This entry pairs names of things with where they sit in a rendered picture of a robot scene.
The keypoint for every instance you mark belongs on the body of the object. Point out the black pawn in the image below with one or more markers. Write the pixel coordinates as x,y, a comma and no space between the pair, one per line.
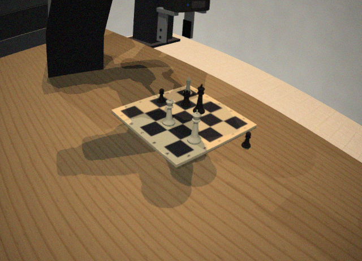
246,143
161,100

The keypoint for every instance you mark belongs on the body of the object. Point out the black chess king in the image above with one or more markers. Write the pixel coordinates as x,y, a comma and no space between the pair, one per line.
199,107

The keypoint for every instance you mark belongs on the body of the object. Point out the white bishop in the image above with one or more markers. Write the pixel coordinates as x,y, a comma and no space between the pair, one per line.
188,81

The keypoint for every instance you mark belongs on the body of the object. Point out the tan and black chessboard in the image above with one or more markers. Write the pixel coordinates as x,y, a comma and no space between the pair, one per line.
218,125

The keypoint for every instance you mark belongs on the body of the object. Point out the white chess king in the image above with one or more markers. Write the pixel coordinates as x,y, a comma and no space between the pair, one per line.
194,137

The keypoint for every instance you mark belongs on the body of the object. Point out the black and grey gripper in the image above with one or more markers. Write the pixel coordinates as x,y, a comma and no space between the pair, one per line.
173,7

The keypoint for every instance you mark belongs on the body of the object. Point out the white chess queen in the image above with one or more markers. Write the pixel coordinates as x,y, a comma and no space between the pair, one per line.
169,121

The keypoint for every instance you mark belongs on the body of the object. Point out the black rook chess piece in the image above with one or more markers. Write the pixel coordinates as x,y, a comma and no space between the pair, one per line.
185,102

